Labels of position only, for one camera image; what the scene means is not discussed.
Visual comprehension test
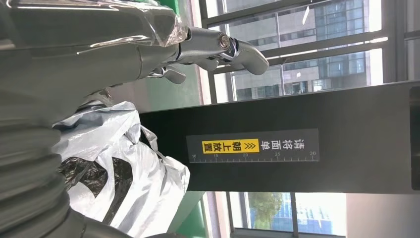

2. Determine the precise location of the white courier bag black print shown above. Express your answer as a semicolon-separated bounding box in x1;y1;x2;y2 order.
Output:
52;100;191;238

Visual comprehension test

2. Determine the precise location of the black scanner column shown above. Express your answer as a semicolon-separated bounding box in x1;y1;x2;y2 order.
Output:
139;80;420;194

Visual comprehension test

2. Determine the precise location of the window wall with dark frames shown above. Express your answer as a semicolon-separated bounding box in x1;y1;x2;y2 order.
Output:
198;0;420;238

